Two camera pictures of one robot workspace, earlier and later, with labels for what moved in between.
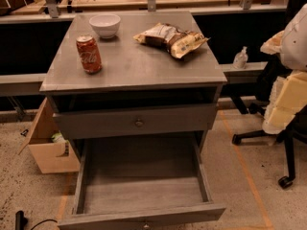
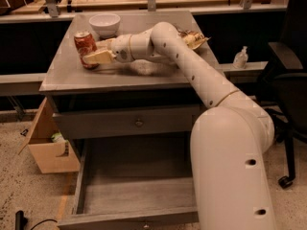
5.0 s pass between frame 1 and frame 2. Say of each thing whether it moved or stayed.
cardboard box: stayed
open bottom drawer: stayed
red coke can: moved
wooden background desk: stayed
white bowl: stayed
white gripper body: moved
